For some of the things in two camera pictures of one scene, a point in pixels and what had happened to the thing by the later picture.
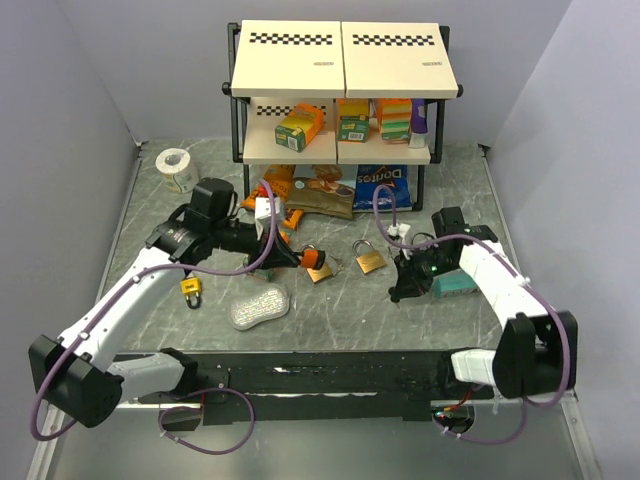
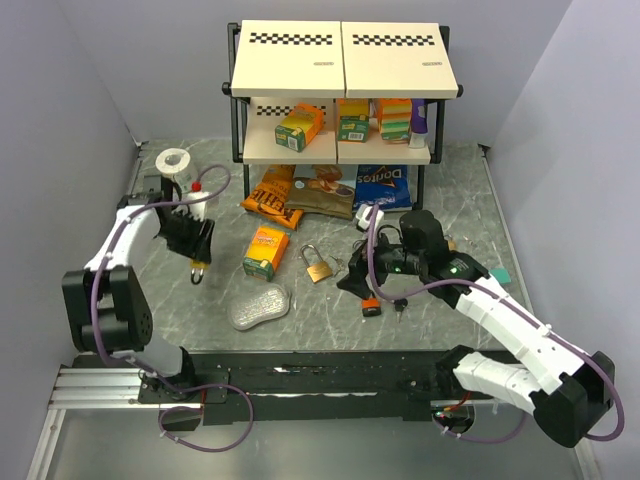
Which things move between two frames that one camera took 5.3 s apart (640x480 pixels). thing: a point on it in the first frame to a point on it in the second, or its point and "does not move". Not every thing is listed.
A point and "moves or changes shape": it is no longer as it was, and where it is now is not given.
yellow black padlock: x=191 y=286 moves or changes shape
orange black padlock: x=312 y=258 to x=371 y=307
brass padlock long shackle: x=320 y=274 does not move
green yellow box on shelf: x=353 y=120 does not move
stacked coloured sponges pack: x=394 y=118 does not move
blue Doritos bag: x=370 y=176 does not move
